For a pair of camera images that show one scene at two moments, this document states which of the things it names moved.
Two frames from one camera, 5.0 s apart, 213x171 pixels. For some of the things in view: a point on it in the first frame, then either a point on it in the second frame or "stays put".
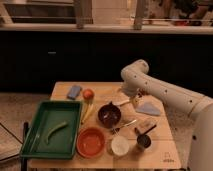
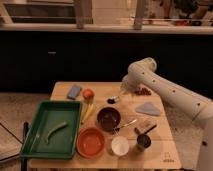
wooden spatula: (88, 112) stays put
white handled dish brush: (120, 103) → (113, 100)
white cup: (120, 145) stays put
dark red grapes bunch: (142, 93) stays put
